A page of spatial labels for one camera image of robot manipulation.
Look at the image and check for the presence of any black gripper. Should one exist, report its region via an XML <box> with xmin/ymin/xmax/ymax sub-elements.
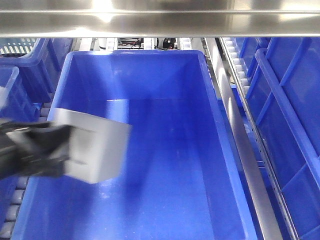
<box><xmin>0</xmin><ymin>119</ymin><xmax>73</xmax><ymax>179</ymax></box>

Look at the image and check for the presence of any blue perforated crate left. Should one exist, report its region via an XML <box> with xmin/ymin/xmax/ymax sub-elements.
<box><xmin>0</xmin><ymin>38</ymin><xmax>74</xmax><ymax>103</ymax></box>

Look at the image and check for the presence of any gray hollow cube base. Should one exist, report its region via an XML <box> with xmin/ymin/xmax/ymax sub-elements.
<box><xmin>49</xmin><ymin>108</ymin><xmax>132</xmax><ymax>184</ymax></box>

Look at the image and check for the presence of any stainless steel shelf rack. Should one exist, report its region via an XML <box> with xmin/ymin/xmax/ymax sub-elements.
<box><xmin>0</xmin><ymin>0</ymin><xmax>320</xmax><ymax>38</ymax></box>

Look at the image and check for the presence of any blue bin right neighbour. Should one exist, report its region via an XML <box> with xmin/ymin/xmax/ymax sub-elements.
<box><xmin>246</xmin><ymin>37</ymin><xmax>320</xmax><ymax>240</ymax></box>

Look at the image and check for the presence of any large blue target bin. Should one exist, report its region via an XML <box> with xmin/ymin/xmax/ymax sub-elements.
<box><xmin>12</xmin><ymin>50</ymin><xmax>258</xmax><ymax>240</ymax></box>

